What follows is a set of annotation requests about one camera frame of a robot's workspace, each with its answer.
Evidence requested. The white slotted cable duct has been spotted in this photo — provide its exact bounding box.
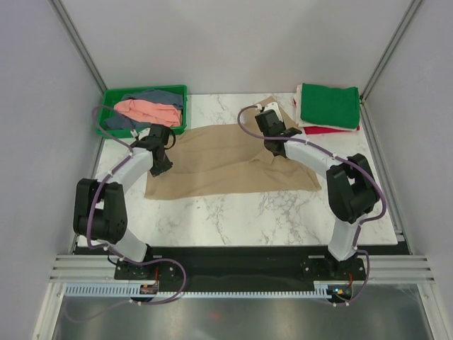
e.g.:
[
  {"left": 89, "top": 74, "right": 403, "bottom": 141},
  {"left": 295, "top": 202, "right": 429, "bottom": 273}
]
[{"left": 64, "top": 283, "right": 351, "bottom": 299}]

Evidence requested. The green plastic bin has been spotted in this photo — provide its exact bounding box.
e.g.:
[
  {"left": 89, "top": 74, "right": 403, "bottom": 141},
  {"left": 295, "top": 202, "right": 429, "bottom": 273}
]
[{"left": 96, "top": 85, "right": 188, "bottom": 139}]

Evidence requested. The folded red t shirt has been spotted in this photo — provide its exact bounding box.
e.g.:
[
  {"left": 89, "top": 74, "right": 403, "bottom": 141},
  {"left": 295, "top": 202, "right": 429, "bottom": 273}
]
[{"left": 292, "top": 97, "right": 360, "bottom": 135}]

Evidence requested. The beige t shirt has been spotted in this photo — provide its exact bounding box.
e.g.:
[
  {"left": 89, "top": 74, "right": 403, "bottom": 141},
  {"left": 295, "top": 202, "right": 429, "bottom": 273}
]
[{"left": 144, "top": 109, "right": 321, "bottom": 200}]

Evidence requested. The right aluminium frame post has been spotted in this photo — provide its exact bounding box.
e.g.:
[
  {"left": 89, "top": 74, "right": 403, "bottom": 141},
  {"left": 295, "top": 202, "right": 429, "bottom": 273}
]
[{"left": 360, "top": 0, "right": 425, "bottom": 103}]

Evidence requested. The left aluminium frame post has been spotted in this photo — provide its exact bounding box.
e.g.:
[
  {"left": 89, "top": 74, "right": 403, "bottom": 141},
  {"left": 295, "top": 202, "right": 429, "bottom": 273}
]
[{"left": 48, "top": 0, "right": 108, "bottom": 94}]

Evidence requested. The aluminium frame post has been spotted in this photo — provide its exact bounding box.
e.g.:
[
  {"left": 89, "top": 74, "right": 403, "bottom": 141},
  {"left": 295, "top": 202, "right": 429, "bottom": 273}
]
[
  {"left": 360, "top": 0, "right": 425, "bottom": 103},
  {"left": 48, "top": 0, "right": 108, "bottom": 94}
]

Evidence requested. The aluminium front frame rail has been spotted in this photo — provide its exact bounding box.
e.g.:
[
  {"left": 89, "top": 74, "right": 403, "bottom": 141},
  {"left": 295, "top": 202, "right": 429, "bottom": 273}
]
[{"left": 50, "top": 255, "right": 435, "bottom": 284}]

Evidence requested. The blue grey t shirt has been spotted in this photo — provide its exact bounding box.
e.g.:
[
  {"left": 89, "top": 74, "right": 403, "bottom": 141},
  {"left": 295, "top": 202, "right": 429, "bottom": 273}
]
[{"left": 104, "top": 89, "right": 183, "bottom": 130}]

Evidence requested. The folded green t shirt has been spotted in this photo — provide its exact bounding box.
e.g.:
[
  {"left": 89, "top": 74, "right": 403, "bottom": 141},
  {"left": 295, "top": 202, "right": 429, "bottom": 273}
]
[{"left": 299, "top": 82, "right": 361, "bottom": 129}]

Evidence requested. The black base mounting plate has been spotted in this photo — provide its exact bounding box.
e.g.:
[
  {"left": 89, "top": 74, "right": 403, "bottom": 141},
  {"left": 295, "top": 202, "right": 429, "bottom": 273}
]
[{"left": 114, "top": 246, "right": 366, "bottom": 290}]

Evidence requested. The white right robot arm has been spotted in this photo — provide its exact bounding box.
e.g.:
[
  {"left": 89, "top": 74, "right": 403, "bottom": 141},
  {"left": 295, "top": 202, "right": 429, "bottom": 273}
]
[{"left": 256, "top": 109, "right": 382, "bottom": 279}]

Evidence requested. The folded cream t shirt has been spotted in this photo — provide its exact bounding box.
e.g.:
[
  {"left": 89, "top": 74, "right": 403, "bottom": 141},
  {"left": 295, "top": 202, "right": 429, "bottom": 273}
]
[{"left": 294, "top": 83, "right": 360, "bottom": 129}]

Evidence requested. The salmon pink t shirt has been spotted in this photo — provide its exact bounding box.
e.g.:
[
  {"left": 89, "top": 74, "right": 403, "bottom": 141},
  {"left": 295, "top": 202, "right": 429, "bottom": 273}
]
[{"left": 114, "top": 99, "right": 182, "bottom": 127}]

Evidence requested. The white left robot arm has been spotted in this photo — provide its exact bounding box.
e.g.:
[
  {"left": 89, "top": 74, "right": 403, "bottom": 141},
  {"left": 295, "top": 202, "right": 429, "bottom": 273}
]
[{"left": 73, "top": 125, "right": 176, "bottom": 278}]

